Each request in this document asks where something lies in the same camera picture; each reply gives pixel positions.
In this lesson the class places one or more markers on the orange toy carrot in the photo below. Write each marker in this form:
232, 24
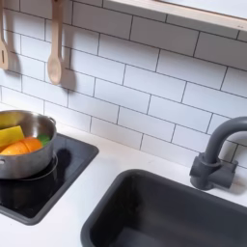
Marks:
22, 148

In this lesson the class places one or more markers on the dark grey sink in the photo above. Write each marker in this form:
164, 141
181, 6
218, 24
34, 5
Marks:
180, 205

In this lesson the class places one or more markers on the grey tap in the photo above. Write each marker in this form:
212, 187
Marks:
212, 154

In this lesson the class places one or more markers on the black stove top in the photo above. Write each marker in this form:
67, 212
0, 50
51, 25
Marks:
70, 167

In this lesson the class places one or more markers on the wooden shelf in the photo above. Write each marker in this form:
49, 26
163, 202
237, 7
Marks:
180, 13

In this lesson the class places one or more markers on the yellow block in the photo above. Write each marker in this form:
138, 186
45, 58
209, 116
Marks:
11, 135

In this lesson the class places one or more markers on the wooden slotted spatula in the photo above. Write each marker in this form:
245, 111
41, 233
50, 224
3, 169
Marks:
3, 54

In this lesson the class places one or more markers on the wooden spoon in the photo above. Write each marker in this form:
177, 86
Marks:
55, 64

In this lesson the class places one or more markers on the steel pot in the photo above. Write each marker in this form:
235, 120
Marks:
35, 164

